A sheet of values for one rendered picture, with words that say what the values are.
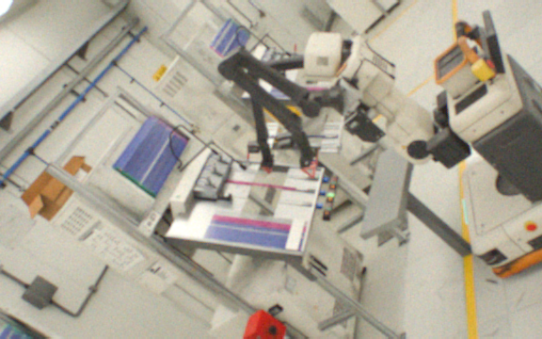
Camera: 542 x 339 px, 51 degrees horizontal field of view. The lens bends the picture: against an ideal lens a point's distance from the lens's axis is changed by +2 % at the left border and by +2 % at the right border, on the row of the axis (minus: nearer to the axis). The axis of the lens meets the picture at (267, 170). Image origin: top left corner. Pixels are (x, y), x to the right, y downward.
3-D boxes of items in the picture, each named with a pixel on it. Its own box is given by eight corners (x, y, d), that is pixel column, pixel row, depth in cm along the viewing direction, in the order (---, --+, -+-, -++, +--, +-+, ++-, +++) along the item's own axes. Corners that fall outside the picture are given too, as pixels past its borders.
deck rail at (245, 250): (303, 261, 275) (303, 252, 272) (302, 264, 274) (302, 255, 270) (168, 241, 290) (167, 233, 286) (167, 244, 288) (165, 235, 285)
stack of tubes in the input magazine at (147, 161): (189, 141, 330) (152, 112, 322) (156, 197, 291) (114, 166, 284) (178, 153, 337) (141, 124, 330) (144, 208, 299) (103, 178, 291)
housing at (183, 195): (214, 167, 340) (212, 148, 331) (187, 221, 303) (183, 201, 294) (201, 165, 341) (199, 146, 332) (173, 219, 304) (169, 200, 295)
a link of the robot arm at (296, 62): (239, 70, 270) (243, 58, 277) (247, 92, 279) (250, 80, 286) (329, 56, 256) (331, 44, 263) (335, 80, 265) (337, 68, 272)
